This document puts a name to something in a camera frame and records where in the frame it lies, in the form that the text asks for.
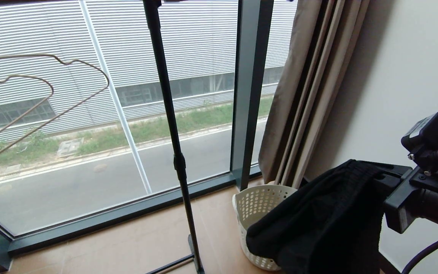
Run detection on black shorts with white cord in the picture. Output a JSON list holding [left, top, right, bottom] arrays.
[[246, 159, 386, 274]]

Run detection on white laundry basket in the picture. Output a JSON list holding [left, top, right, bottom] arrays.
[[232, 185, 298, 271]]

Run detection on black clothes rack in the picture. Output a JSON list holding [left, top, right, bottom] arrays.
[[0, 0, 295, 274]]

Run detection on pink clothes hanger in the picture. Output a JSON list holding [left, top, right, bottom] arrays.
[[0, 46, 110, 169], [0, 72, 55, 150]]

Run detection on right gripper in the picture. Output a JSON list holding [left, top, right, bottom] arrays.
[[371, 162, 438, 233]]

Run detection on brown curtain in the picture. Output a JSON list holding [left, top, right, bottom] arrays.
[[258, 0, 371, 189]]

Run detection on window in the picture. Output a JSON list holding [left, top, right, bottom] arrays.
[[0, 0, 299, 272]]

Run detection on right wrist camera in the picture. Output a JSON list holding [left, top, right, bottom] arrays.
[[401, 112, 438, 187]]

